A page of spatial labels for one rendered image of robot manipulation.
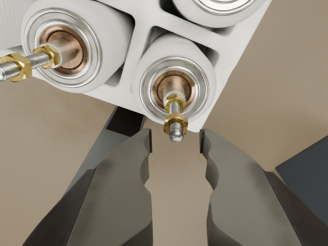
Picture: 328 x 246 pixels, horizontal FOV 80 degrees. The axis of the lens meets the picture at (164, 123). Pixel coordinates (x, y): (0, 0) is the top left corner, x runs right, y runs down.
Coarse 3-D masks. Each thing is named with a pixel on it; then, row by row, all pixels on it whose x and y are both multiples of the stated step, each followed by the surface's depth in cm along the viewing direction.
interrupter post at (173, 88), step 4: (168, 84) 21; (172, 84) 20; (176, 84) 20; (180, 84) 21; (164, 88) 21; (168, 88) 20; (172, 88) 19; (176, 88) 19; (180, 88) 20; (164, 92) 20; (168, 92) 19; (172, 92) 18; (176, 92) 18; (180, 92) 19; (164, 96) 19; (168, 96) 19; (180, 96) 19; (184, 96) 19; (164, 100) 19; (184, 100) 19; (164, 104) 19; (184, 104) 19
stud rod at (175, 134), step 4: (172, 104) 17; (176, 104) 17; (172, 108) 17; (176, 108) 17; (180, 108) 17; (172, 112) 16; (180, 112) 16; (172, 124) 14; (176, 124) 14; (180, 124) 14; (172, 128) 14; (176, 128) 14; (180, 128) 14; (172, 132) 13; (176, 132) 13; (180, 132) 13; (172, 136) 13; (176, 136) 13; (180, 136) 13; (172, 140) 14; (176, 140) 14; (180, 140) 14
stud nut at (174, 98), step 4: (172, 96) 18; (176, 96) 18; (168, 100) 18; (172, 100) 18; (176, 100) 18; (180, 100) 18; (168, 104) 18; (180, 104) 18; (168, 108) 18; (168, 112) 18
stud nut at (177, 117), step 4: (176, 112) 15; (168, 116) 15; (172, 116) 14; (176, 116) 14; (180, 116) 14; (168, 120) 14; (172, 120) 14; (176, 120) 14; (180, 120) 14; (184, 120) 14; (164, 124) 15; (168, 124) 14; (184, 124) 14; (164, 128) 15; (168, 128) 15; (184, 128) 15; (168, 132) 15; (184, 132) 15
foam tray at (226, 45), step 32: (96, 0) 33; (128, 0) 24; (160, 0) 28; (160, 32) 35; (192, 32) 25; (224, 32) 28; (128, 64) 27; (224, 64) 27; (96, 96) 30; (128, 96) 30; (192, 128) 32
